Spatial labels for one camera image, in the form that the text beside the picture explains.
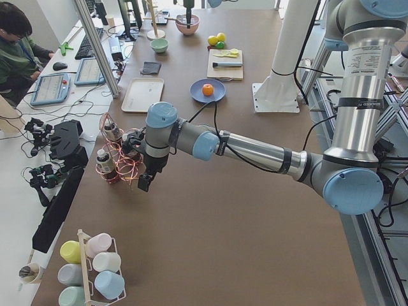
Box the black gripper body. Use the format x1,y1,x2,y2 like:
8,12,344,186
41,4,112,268
122,129,168,180
183,0,194,9

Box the blue round plate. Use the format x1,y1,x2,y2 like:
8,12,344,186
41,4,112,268
190,78,226,103

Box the orange mandarin fruit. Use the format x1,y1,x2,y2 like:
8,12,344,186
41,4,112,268
201,83,214,96

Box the pink bowl of ice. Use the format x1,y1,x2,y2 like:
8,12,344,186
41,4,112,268
175,14,200,36

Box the yellow lemon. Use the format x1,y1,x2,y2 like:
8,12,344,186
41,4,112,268
207,36,219,46
216,33,226,42

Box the wooden cup tree stand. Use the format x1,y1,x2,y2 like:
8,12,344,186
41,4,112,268
143,0,166,41

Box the mint green bowl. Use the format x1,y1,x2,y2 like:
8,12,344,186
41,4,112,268
150,38,168,54

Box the green lime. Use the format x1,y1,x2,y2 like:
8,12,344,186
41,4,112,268
214,41,225,49

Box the cream rabbit tray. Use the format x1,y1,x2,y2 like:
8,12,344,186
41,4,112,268
121,78,164,113

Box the steel muddler black tip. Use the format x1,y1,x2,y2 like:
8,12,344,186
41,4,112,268
212,62,243,68

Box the lemon half slice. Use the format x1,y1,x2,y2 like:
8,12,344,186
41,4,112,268
229,48,239,55

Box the yellow plastic knife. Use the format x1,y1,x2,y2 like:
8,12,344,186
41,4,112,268
213,52,239,58

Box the grey folded cloth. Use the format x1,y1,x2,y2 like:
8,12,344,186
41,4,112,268
141,61,161,75

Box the bamboo cutting board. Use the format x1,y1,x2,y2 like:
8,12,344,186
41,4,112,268
207,48,244,80

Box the pink plastic cup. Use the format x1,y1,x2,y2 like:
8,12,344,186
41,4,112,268
85,233,112,258

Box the blue teach pendant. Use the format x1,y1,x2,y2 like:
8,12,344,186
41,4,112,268
74,57,105,87
30,73,70,106

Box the white plastic cup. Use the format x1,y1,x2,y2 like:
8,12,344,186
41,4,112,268
92,252,122,273

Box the yellow plastic cup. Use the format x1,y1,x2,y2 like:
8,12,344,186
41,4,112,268
60,240,81,264

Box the black keyboard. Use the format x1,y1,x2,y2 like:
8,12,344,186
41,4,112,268
75,35,94,60

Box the black computer mouse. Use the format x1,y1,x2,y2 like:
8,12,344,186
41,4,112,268
52,62,68,71

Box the blue plastic cup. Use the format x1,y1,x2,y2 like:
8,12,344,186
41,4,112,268
94,270,125,300

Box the grey plastic cup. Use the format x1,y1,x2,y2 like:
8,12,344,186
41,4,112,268
57,263,83,286

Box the green plastic cup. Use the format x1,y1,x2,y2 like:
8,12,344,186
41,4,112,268
58,286,85,306

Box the seated person green jacket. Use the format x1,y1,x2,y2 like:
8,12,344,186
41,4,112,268
1,1,55,92

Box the copper wire bottle rack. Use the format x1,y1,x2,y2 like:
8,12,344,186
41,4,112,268
95,113,143,186

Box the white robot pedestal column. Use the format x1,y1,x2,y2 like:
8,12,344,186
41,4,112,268
252,0,320,113

